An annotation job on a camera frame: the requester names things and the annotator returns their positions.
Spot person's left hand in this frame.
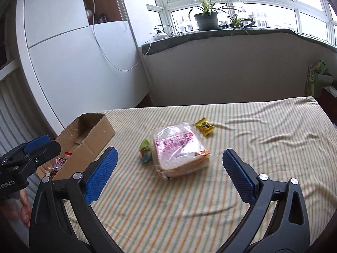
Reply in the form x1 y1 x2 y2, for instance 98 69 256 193
0 190 33 230

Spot green candy wrapper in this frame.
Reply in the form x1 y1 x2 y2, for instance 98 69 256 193
139 138 152 163

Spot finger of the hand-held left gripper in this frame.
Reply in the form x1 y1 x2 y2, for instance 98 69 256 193
14 140 62 176
0 134 52 164

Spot black cables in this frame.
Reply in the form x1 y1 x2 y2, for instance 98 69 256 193
153 25 190 37

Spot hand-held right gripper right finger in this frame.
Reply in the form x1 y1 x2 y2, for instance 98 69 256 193
217 148 310 253

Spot white cable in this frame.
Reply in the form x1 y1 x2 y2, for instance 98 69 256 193
87 0 152 71

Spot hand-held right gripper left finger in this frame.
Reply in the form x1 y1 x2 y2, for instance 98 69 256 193
28 146 124 253

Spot large potted spider plant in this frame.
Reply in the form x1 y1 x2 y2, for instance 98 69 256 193
184 0 244 31

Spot brown cardboard box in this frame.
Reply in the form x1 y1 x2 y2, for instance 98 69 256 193
35 113 116 181

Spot small potted plant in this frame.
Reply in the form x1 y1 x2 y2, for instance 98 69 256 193
226 13 250 36

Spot green printed shopping bag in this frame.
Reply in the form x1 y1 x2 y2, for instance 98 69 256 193
304 59 333 98

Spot clear bagged sliced bread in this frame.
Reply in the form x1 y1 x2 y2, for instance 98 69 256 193
150 122 211 180

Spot white cabinet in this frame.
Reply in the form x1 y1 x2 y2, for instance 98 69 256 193
14 0 152 137

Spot dark wooden nightstand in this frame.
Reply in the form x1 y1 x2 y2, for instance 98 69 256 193
320 86 337 122

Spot white ribbed radiator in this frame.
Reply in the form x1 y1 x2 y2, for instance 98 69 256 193
0 69 57 151

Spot striped bed sheet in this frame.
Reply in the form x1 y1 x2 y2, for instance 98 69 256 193
34 96 337 253

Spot yellow candy packet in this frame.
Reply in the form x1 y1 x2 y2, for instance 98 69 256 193
195 117 216 137

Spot black patterned candy packet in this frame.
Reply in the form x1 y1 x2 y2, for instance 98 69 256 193
51 157 66 176

